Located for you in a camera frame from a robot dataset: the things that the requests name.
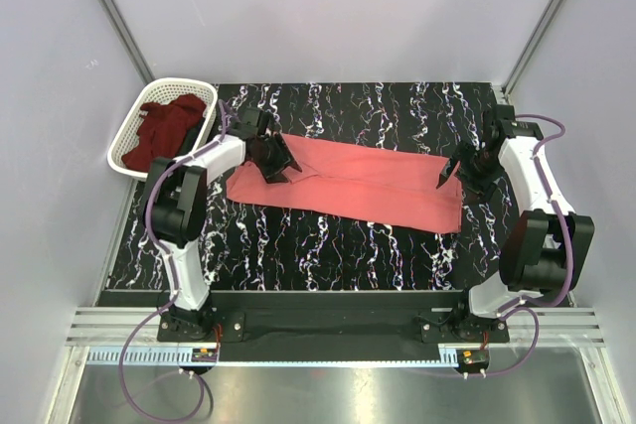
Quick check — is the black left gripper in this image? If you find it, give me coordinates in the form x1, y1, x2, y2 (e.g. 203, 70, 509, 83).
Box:
251, 133, 300, 184

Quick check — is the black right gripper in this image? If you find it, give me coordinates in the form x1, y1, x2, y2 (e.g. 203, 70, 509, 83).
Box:
437, 140, 504, 208

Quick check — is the pink t shirt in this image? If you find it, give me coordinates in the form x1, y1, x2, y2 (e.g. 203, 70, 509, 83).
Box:
227, 134, 463, 234

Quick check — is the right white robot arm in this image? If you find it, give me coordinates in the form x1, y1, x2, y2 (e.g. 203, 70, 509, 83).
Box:
432, 104, 595, 343

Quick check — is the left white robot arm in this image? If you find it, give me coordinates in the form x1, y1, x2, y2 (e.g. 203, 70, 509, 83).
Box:
142, 108, 301, 341

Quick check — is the black garment in basket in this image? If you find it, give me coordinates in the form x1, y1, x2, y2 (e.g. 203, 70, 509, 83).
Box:
177, 118, 205, 156

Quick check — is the dark red t shirt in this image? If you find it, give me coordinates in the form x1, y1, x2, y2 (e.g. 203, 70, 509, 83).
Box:
122, 93, 207, 173

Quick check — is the white plastic laundry basket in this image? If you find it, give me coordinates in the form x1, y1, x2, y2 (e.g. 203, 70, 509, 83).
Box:
107, 77, 218, 181

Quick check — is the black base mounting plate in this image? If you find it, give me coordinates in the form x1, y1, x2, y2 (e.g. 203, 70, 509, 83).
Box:
158, 291, 510, 364

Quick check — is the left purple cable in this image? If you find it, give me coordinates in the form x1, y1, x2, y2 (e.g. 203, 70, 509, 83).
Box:
116, 99, 235, 420

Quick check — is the grey slotted cable duct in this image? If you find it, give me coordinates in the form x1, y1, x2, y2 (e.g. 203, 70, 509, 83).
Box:
87, 347, 218, 366

